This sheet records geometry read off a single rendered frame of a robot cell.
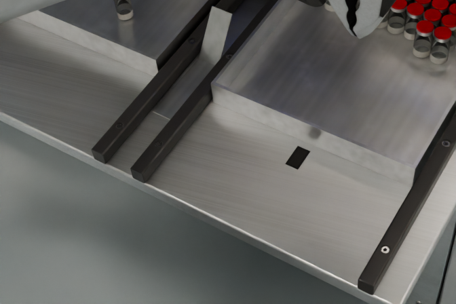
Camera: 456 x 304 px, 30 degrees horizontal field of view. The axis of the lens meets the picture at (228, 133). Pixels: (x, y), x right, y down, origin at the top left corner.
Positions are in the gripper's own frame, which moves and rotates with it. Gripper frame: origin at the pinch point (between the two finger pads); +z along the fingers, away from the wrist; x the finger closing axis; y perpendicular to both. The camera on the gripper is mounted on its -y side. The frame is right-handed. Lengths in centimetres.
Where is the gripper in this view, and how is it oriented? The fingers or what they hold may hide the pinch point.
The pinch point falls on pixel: (353, 30)
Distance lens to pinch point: 81.1
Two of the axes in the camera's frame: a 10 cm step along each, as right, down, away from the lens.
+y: 6.1, -6.5, 4.5
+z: 0.8, 6.2, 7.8
